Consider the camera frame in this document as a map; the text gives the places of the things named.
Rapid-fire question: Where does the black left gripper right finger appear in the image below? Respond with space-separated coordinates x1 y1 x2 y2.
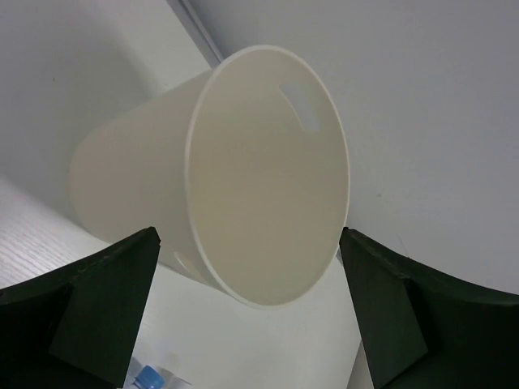
341 228 518 388

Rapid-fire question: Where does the blue label water bottle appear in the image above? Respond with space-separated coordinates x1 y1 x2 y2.
122 357 192 389

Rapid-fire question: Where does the white plastic bin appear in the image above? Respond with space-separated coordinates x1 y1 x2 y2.
69 45 350 309

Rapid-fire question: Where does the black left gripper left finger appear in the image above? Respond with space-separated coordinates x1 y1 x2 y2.
1 227 161 388

